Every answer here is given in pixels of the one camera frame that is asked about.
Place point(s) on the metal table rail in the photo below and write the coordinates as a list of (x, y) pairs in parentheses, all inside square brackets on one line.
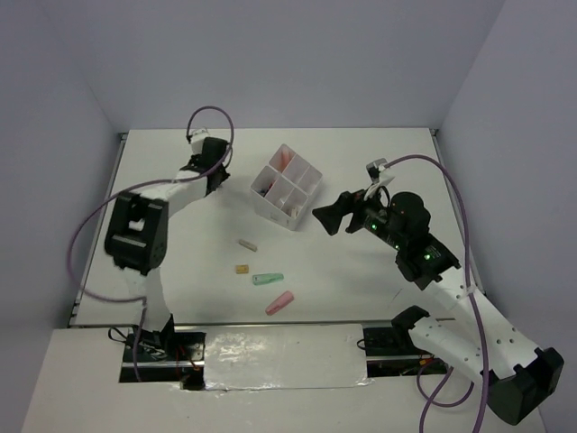
[(190, 326)]

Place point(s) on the small yellow eraser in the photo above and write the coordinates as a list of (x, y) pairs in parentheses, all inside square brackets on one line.
[(242, 269)]

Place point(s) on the white six-compartment organizer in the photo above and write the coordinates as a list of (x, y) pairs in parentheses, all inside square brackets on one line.
[(301, 181)]

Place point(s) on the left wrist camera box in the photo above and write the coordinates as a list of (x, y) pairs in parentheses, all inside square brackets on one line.
[(195, 139)]

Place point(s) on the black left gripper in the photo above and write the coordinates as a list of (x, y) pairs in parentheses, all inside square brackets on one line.
[(225, 174)]

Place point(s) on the green highlighter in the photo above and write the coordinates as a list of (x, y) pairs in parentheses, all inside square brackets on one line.
[(267, 278)]

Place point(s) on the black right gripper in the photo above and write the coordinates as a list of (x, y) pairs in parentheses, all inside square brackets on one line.
[(355, 202)]

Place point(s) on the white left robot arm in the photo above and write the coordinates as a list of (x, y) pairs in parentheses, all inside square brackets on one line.
[(138, 231)]

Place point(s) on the beige eraser stick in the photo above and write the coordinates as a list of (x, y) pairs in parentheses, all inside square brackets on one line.
[(248, 245)]

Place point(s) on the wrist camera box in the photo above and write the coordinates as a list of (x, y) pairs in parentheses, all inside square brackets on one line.
[(195, 139), (381, 176)]

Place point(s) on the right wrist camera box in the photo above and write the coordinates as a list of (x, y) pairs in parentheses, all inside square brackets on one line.
[(381, 176)]

